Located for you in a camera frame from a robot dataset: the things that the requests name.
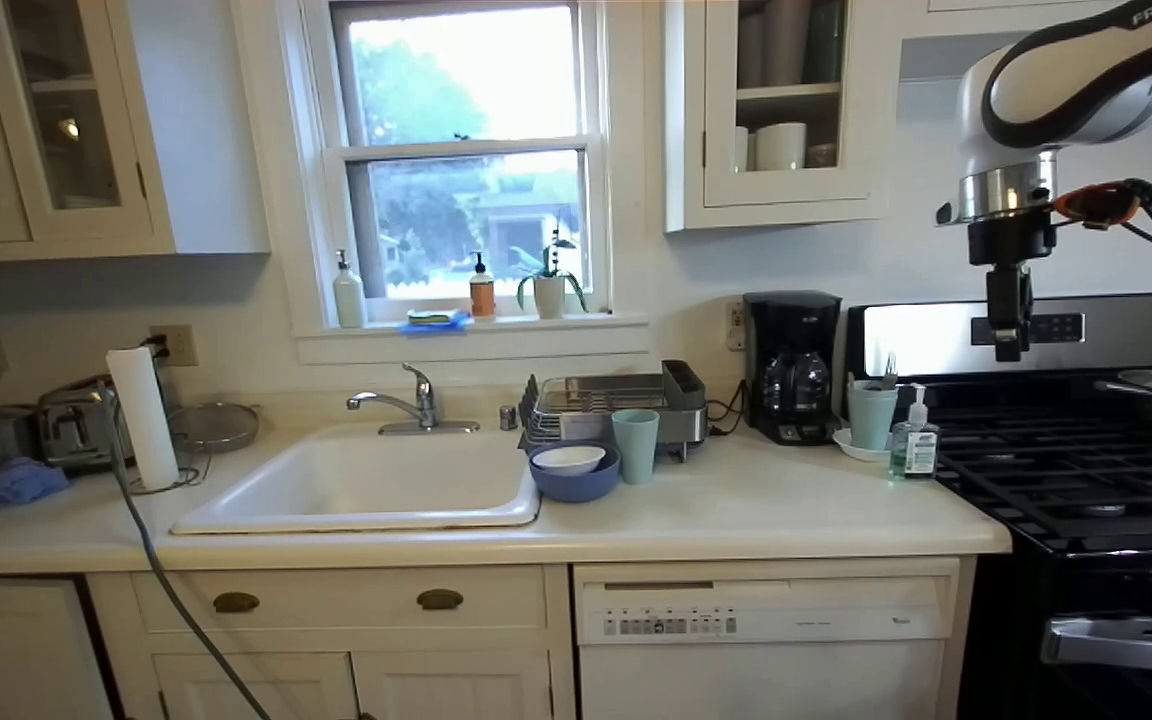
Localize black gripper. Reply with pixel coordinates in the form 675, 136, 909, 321
969, 211, 1057, 363

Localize light blue plastic cup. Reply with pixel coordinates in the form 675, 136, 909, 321
609, 406, 663, 488

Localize light green plastic cup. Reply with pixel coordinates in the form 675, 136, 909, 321
842, 371, 899, 456

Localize grey metal dish rack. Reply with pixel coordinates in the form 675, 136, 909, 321
517, 356, 713, 469

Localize white kitchen sink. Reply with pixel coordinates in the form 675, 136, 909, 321
173, 428, 544, 539

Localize glass dish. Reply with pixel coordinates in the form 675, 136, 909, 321
173, 397, 263, 456

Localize clear green soap pump bottle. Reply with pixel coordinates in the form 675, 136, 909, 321
893, 379, 944, 480

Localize black steel gas stove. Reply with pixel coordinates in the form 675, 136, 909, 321
842, 293, 1152, 720

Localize white saucer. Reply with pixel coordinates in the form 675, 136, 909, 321
826, 426, 904, 469

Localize black coffee maker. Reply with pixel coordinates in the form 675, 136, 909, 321
745, 287, 848, 447

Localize large white mug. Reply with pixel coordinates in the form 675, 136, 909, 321
746, 119, 810, 177

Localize white dishwasher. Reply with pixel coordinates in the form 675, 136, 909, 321
568, 556, 969, 720

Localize small white bowl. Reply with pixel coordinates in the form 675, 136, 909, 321
530, 446, 609, 480

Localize blue bowl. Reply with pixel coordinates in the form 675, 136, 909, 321
525, 441, 623, 508

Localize white pot with plant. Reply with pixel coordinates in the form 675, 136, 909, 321
510, 227, 590, 323

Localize orange soap bottle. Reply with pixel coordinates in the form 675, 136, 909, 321
465, 248, 499, 323

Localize white framed window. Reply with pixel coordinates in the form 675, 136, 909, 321
233, 0, 661, 368

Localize blue sponge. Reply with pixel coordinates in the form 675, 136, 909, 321
399, 308, 471, 340

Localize chrome faucet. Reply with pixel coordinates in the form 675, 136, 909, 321
345, 361, 485, 441

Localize white pump bottle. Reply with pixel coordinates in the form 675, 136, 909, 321
327, 248, 369, 337

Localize white base cabinets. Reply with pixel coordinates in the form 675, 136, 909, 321
0, 564, 578, 720

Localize white paper towel roll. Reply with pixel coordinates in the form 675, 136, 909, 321
102, 343, 188, 497

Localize silver toaster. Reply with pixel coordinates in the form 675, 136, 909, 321
30, 376, 126, 472

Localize blue cloth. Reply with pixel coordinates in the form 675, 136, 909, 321
0, 456, 72, 513

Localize white wall cabinet with mugs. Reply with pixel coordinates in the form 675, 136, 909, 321
661, 0, 930, 236

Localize black hanging cable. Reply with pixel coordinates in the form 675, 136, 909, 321
94, 383, 274, 720

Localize white glass door wall cabinet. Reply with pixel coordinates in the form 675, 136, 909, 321
0, 0, 270, 270

